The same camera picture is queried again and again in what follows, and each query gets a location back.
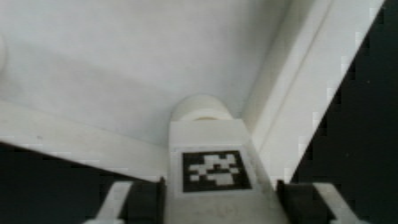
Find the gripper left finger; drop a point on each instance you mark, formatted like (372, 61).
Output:
(107, 216)

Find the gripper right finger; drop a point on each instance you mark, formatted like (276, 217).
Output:
(345, 216)

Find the white table leg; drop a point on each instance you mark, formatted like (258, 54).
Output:
(219, 188)

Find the white square table top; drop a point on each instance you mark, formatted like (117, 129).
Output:
(107, 58)

